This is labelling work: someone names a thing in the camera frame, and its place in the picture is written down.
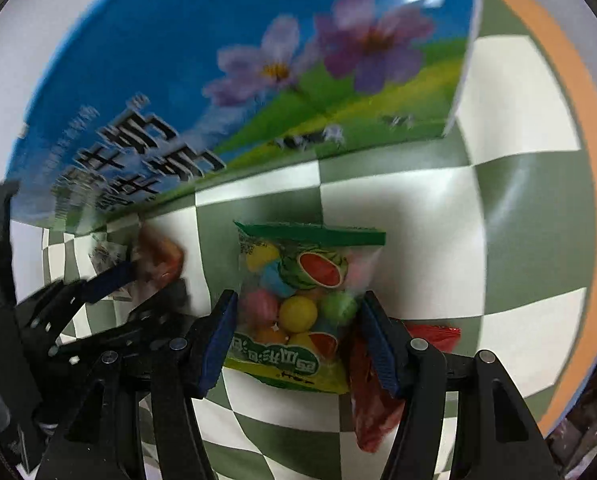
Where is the small red snack packet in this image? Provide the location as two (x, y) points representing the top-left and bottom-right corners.
(348, 322), (462, 453)

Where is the green bag of candy balls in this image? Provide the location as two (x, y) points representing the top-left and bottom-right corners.
(223, 220), (386, 395)

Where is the green white checkered blanket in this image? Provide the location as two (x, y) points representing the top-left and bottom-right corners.
(8, 0), (597, 480)

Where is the blue printed cardboard box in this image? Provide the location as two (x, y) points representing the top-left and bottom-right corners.
(6, 0), (481, 235)

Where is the dark red snack packet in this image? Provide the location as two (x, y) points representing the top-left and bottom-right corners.
(131, 227), (186, 286)

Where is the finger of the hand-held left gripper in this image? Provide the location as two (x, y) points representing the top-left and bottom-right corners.
(43, 287), (204, 363)
(18, 260), (140, 333)

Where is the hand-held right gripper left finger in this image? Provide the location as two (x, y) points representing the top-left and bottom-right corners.
(36, 289), (240, 480)

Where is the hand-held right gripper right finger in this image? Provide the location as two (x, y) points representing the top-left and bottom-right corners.
(359, 291), (564, 480)

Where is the white labelled snack packet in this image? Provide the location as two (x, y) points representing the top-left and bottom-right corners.
(88, 240), (135, 302)

